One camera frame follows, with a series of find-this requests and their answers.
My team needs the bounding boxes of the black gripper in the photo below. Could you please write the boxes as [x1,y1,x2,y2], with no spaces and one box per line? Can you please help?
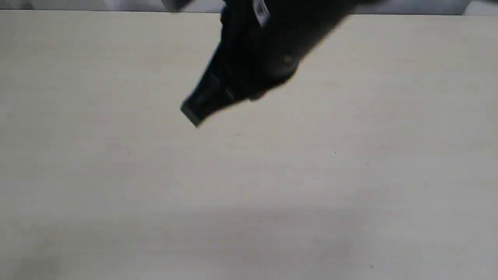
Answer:
[180,8,299,128]

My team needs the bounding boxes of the dark grey Piper robot arm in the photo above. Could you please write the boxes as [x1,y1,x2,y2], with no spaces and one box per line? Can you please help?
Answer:
[180,0,380,126]

